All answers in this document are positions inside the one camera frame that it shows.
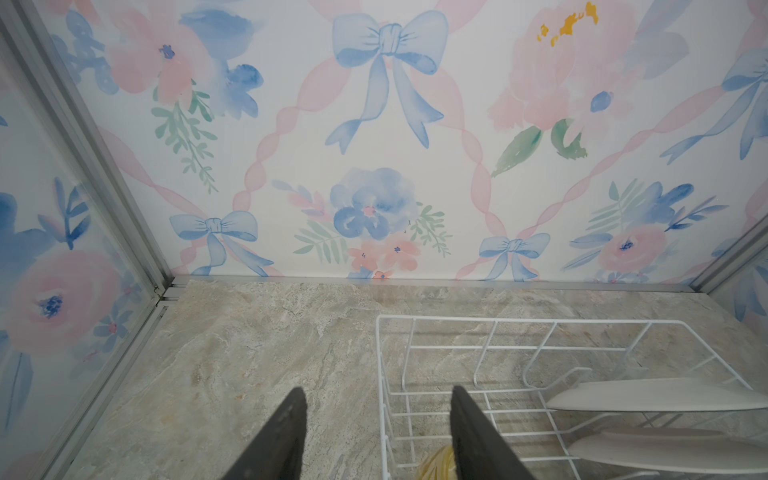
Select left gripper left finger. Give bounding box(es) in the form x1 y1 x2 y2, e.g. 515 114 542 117
223 387 307 480

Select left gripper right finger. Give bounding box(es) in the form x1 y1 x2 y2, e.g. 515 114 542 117
450 385 535 480

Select yellow ribbed glass cup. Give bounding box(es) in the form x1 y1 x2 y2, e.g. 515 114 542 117
414 445 458 480

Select white wire dish rack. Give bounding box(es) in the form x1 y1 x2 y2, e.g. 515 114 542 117
375 314 767 479

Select right aluminium corner post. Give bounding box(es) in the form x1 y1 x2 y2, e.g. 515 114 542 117
689 217 767 294

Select aluminium corner post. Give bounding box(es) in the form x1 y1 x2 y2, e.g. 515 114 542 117
689 217 767 294
1 1 173 297

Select left aluminium corner post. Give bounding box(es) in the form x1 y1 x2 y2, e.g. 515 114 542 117
1 1 173 297

